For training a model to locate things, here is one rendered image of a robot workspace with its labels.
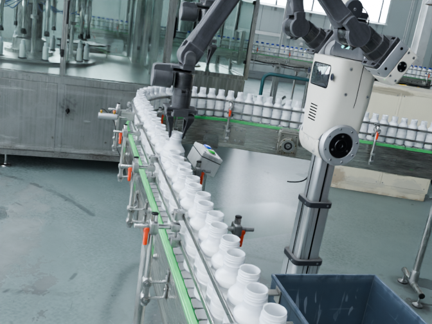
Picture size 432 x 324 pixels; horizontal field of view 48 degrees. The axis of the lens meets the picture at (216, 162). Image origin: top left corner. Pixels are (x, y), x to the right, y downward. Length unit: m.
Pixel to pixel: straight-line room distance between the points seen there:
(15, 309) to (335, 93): 1.93
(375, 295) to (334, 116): 0.68
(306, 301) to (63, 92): 3.59
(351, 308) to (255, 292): 0.69
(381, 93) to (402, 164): 2.31
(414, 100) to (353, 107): 3.75
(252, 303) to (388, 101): 4.81
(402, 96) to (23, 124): 3.78
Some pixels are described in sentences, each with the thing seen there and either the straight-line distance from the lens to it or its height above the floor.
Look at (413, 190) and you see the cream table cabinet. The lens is 5.82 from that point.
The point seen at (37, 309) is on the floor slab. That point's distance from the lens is 2.80.
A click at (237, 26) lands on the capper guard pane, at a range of 6.76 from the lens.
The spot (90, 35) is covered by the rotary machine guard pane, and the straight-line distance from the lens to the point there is 4.58.
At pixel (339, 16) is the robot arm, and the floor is 1.63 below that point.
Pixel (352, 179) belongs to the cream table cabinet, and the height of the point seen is 0.12.
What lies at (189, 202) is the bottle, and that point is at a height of 1.13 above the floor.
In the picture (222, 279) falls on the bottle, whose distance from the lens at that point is 0.89.
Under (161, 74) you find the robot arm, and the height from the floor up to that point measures 1.38.
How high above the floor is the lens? 1.55
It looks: 16 degrees down
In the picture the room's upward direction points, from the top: 9 degrees clockwise
